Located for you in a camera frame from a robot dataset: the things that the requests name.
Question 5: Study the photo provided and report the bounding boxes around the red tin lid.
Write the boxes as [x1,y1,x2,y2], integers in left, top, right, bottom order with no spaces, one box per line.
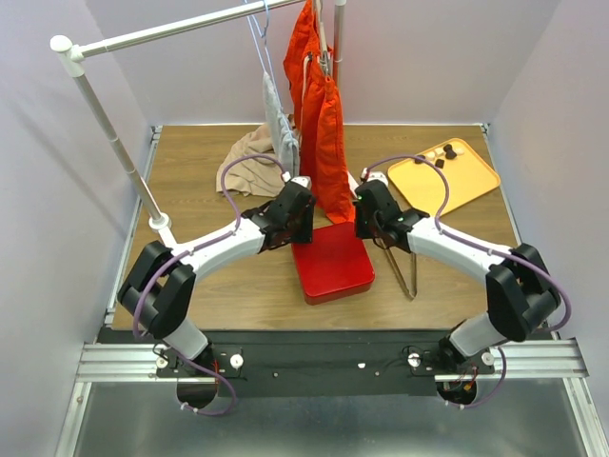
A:
[291,222,375,306]

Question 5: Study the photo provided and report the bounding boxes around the metal tongs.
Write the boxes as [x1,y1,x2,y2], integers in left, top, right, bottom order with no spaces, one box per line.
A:
[384,248,418,300]

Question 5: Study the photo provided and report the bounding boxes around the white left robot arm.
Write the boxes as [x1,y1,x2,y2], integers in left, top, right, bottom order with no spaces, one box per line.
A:
[117,176,316,376]

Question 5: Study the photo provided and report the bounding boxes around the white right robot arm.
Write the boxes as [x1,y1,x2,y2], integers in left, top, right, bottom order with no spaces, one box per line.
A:
[354,179,560,373]

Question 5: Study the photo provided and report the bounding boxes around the beige crumpled cloth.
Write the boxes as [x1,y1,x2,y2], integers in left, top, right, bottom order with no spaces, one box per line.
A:
[215,122,284,197]

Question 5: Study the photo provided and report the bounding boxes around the grey hanging towel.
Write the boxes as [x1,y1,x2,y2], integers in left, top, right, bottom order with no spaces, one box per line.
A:
[263,71,300,177]

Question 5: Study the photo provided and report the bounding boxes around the yellow plastic tray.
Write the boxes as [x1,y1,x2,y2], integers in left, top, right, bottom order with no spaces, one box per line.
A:
[387,138,501,215]

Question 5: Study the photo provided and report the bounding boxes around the orange hanging shorts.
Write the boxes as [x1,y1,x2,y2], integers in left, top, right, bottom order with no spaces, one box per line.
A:
[283,1,355,224]

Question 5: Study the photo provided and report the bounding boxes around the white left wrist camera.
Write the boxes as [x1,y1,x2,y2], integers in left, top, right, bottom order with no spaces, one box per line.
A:
[281,171,312,190]

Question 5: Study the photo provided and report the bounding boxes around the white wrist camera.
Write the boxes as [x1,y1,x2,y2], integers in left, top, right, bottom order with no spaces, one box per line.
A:
[281,171,312,190]
[360,168,388,187]

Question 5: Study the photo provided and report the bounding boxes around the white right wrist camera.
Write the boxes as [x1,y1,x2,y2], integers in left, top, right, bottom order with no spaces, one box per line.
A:
[360,168,388,187]

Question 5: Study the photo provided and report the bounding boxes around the blue wire hanger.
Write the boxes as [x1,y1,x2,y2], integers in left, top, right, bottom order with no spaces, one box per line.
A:
[246,1,281,124]

